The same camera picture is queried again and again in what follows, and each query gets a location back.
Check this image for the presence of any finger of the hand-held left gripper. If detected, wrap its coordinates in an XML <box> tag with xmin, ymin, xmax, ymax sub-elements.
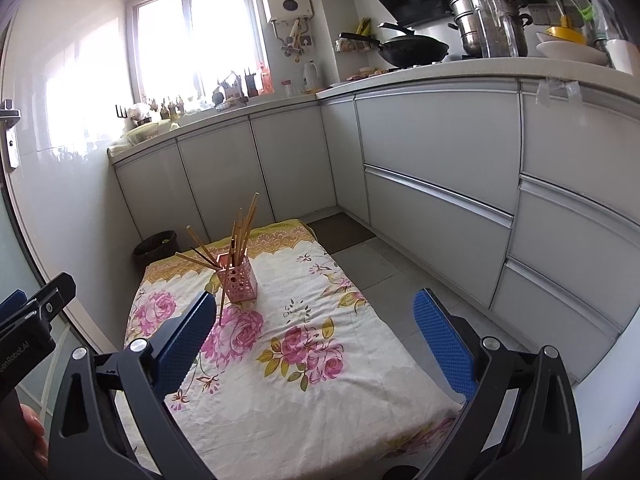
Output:
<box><xmin>0</xmin><ymin>288</ymin><xmax>27</xmax><ymax>322</ymax></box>
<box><xmin>0</xmin><ymin>272</ymin><xmax>77</xmax><ymax>335</ymax></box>

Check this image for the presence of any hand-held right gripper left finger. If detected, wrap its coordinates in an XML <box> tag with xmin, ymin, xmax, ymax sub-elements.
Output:
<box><xmin>47</xmin><ymin>289</ymin><xmax>218</xmax><ymax>480</ymax></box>

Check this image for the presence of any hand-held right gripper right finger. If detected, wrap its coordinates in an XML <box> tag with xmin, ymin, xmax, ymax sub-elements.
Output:
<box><xmin>412</xmin><ymin>287</ymin><xmax>583</xmax><ymax>480</ymax></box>

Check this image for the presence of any pink perforated chopstick holder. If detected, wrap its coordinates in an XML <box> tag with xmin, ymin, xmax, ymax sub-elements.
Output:
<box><xmin>216</xmin><ymin>252</ymin><xmax>259</xmax><ymax>305</ymax></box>

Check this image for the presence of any bundle of wooden chopsticks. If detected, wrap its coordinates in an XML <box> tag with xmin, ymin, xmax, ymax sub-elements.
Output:
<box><xmin>175</xmin><ymin>192</ymin><xmax>261</xmax><ymax>272</ymax></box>

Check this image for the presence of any person's left hand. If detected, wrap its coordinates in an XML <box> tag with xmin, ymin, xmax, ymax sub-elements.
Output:
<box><xmin>17</xmin><ymin>402</ymin><xmax>49</xmax><ymax>463</ymax></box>

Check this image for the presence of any dark trash bin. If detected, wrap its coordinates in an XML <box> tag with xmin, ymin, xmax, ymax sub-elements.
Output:
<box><xmin>132</xmin><ymin>230</ymin><xmax>179</xmax><ymax>269</ymax></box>

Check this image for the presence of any floral printed cloth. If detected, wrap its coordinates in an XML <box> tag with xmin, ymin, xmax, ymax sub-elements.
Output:
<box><xmin>124</xmin><ymin>218</ymin><xmax>469</xmax><ymax>472</ymax></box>

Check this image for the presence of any dark floor mat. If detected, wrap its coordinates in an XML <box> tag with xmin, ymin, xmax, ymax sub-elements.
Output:
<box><xmin>305</xmin><ymin>212</ymin><xmax>377</xmax><ymax>254</ymax></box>

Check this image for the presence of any green glass bowl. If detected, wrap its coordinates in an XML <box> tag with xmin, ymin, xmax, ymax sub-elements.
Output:
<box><xmin>122</xmin><ymin>122</ymin><xmax>169</xmax><ymax>144</ymax></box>

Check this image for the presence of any row of white cabinet doors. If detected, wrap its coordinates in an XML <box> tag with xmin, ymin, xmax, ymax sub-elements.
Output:
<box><xmin>114</xmin><ymin>76</ymin><xmax>640</xmax><ymax>386</ymax></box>

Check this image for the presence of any white countertop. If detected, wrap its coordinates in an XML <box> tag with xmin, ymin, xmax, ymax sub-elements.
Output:
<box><xmin>107</xmin><ymin>56</ymin><xmax>640</xmax><ymax>165</ymax></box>

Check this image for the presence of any clear tape strip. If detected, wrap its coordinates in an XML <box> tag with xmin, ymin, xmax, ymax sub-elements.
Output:
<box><xmin>536</xmin><ymin>79</ymin><xmax>584</xmax><ymax>105</ymax></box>

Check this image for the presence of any plate of food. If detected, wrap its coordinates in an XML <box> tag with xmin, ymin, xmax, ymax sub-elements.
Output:
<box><xmin>345</xmin><ymin>67</ymin><xmax>396</xmax><ymax>82</ymax></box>

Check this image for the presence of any kitchen window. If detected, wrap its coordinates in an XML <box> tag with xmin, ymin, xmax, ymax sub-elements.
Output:
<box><xmin>124</xmin><ymin>0</ymin><xmax>269</xmax><ymax>107</ymax></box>

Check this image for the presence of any white plastic jug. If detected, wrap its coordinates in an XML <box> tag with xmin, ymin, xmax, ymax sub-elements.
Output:
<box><xmin>302</xmin><ymin>60</ymin><xmax>321</xmax><ymax>95</ymax></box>

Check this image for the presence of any black wok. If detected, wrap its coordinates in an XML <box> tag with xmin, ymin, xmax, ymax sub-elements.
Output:
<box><xmin>339</xmin><ymin>22</ymin><xmax>450</xmax><ymax>69</ymax></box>

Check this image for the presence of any white bowl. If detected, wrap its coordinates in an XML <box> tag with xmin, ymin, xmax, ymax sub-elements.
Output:
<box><xmin>536</xmin><ymin>32</ymin><xmax>609</xmax><ymax>67</ymax></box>

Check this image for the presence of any steel steamer pot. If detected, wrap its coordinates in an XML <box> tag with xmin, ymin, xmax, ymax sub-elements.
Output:
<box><xmin>448</xmin><ymin>0</ymin><xmax>534</xmax><ymax>59</ymax></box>

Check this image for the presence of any clear plastic jug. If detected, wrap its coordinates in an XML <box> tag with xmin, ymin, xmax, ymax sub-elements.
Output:
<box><xmin>472</xmin><ymin>0</ymin><xmax>522</xmax><ymax>59</ymax></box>

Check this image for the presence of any yellow bowl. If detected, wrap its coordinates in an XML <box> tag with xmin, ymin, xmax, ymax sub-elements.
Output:
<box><xmin>546</xmin><ymin>25</ymin><xmax>589</xmax><ymax>46</ymax></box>

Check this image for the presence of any white cup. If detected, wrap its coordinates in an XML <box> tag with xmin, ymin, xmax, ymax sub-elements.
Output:
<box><xmin>605</xmin><ymin>38</ymin><xmax>640</xmax><ymax>77</ymax></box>

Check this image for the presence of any metal door handle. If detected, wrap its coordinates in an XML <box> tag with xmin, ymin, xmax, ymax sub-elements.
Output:
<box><xmin>0</xmin><ymin>99</ymin><xmax>22</xmax><ymax>169</ymax></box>

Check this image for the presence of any wall spice rack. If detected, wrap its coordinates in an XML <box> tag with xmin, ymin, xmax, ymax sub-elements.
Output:
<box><xmin>334</xmin><ymin>34</ymin><xmax>387</xmax><ymax>54</ymax></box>

